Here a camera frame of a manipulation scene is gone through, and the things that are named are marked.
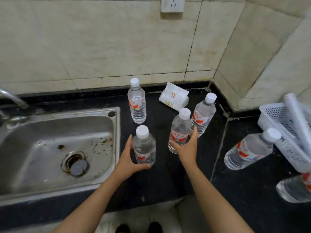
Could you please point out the white plastic basket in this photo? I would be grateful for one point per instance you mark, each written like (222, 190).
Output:
(279, 118)

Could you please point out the stainless steel sink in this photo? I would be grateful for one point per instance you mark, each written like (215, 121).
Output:
(36, 148)

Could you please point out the person's right forearm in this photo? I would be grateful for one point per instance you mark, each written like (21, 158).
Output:
(211, 198)

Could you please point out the person's black left shoe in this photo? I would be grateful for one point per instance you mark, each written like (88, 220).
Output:
(122, 228)

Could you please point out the person's right hand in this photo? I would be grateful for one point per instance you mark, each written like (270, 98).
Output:
(188, 152)

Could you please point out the grey sink drain stopper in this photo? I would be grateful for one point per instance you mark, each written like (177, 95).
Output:
(79, 168)

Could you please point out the person's black shoe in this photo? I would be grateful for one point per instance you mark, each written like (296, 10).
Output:
(122, 228)
(155, 228)

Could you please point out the white tissue pack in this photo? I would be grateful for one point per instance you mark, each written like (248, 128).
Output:
(173, 97)

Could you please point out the person's left forearm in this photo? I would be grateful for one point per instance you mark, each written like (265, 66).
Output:
(94, 203)

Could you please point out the metal faucet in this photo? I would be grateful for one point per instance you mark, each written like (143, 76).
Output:
(13, 98)

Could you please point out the person's left hand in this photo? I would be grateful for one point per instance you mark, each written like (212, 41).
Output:
(125, 164)

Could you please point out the clear plastic water bottle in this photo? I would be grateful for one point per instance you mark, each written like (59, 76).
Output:
(145, 146)
(179, 128)
(204, 114)
(137, 104)
(294, 189)
(247, 150)

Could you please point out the person's black right shoe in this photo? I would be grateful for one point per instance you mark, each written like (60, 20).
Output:
(155, 228)

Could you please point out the person's left thumb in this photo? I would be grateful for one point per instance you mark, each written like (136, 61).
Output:
(142, 166)

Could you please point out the person's right thumb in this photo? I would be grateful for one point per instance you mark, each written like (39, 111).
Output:
(175, 143)

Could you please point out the white wall socket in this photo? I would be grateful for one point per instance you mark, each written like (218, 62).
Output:
(172, 4)

